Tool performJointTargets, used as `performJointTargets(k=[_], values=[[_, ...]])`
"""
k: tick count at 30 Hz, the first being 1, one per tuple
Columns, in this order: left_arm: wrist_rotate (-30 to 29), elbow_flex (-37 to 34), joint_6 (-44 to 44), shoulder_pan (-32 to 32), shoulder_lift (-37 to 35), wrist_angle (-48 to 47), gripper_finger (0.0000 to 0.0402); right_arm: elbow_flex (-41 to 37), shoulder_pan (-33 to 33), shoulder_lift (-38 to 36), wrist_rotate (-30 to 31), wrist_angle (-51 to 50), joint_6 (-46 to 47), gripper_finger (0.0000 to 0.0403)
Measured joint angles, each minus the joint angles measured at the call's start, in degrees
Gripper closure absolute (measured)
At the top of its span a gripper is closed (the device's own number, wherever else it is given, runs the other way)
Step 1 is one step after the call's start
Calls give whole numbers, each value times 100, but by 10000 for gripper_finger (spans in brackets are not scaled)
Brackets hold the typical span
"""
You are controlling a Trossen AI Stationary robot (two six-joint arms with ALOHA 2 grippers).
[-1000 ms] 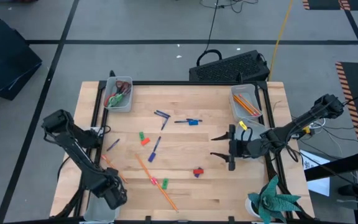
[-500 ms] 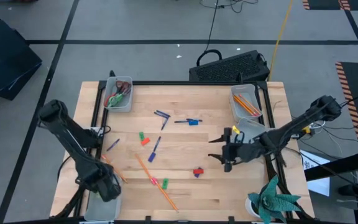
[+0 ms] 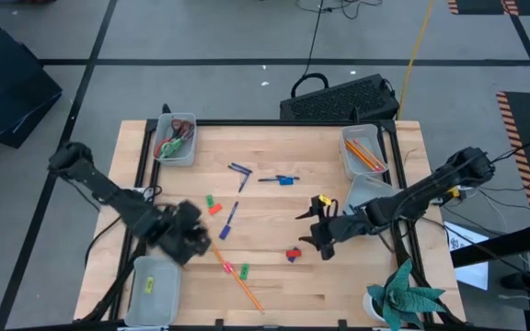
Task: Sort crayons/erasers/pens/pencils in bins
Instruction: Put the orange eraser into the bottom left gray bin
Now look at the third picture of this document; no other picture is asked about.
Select purple scissors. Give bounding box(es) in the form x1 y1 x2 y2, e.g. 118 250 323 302
177 120 196 143

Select large hazard striped floor mat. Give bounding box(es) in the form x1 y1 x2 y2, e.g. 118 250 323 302
495 90 530 226

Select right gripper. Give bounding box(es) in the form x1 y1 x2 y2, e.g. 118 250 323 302
294 195 373 261

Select white plant pot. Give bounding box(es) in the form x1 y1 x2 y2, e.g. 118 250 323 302
362 290 388 323

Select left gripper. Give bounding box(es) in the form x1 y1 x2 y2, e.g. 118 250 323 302
154 200 213 267

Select grey plastic bin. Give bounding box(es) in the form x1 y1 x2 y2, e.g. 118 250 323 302
338 122 390 181
122 256 185 329
152 112 198 168
341 173 402 217

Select large black case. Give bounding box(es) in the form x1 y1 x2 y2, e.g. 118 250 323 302
0 8 63 150

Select black beam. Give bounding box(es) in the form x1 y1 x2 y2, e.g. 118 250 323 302
450 222 530 269

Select red scissors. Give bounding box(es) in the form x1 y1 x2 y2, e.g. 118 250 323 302
154 118 185 159

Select teal paper plant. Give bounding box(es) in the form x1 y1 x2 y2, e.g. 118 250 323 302
366 258 447 331

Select black hanging cable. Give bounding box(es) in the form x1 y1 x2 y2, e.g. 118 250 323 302
291 0 330 99

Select white paper sheet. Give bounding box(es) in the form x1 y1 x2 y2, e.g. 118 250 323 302
444 220 490 291

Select orange pencil pink eraser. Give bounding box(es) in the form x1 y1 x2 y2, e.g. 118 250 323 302
344 139 379 173
345 139 378 172
227 265 266 315
352 137 386 169
343 140 375 173
211 245 233 275

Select narrow hazard striped floor mat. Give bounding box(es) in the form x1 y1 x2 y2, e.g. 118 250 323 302
446 0 530 17

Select yellow hanging cable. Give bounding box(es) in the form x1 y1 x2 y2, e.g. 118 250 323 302
397 0 436 120

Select green scissors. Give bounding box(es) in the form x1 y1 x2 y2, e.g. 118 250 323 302
158 136 186 161

